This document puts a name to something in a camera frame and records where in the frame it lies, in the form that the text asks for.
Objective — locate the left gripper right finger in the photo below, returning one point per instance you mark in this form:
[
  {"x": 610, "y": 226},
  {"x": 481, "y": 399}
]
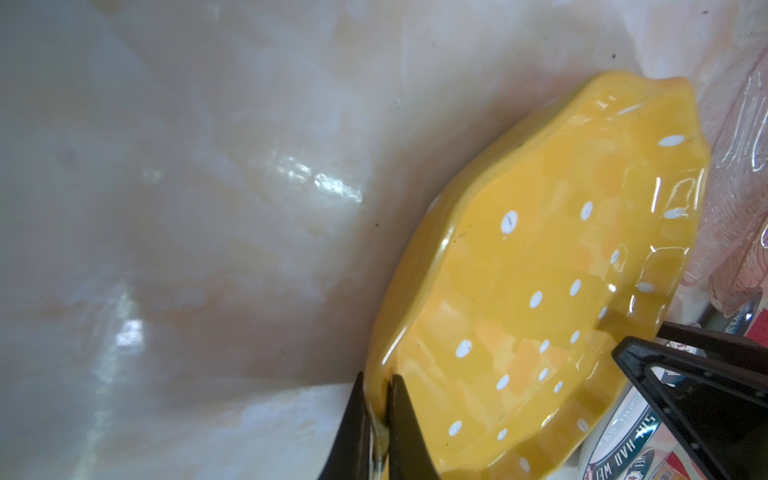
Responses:
[{"x": 710, "y": 390}]

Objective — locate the yellow polka dot plate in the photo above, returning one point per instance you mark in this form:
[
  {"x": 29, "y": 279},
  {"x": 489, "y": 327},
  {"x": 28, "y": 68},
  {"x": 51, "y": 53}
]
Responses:
[{"x": 569, "y": 233}]

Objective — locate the clear glass plate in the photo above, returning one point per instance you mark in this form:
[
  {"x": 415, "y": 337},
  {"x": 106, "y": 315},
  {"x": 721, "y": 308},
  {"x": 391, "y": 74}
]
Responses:
[{"x": 730, "y": 257}]

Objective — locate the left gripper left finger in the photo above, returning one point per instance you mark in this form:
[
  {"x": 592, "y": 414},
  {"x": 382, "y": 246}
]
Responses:
[{"x": 366, "y": 447}]

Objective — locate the green rim plate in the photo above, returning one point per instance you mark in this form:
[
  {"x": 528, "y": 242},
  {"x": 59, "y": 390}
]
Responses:
[{"x": 620, "y": 438}]

